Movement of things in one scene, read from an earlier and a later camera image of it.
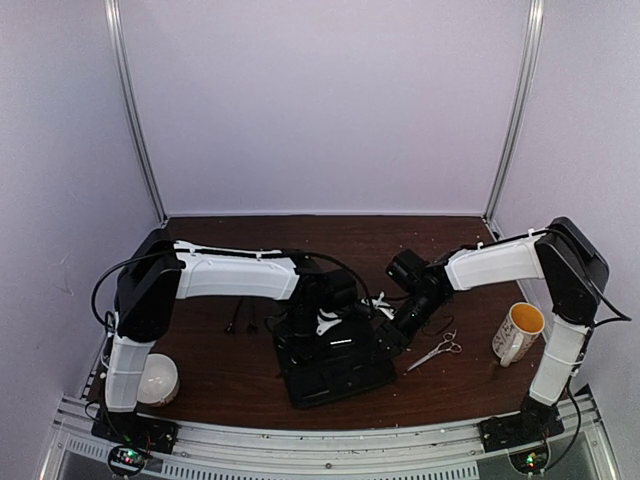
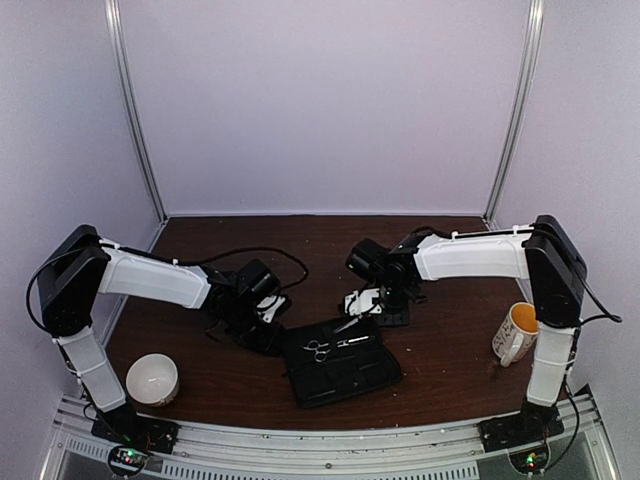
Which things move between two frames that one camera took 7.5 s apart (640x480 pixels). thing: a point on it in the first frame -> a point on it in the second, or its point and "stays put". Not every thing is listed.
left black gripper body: x=297 y=335 -> x=248 y=333
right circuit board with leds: x=530 y=461 stays put
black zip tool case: x=323 y=378 stays put
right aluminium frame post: x=529 y=79 stays put
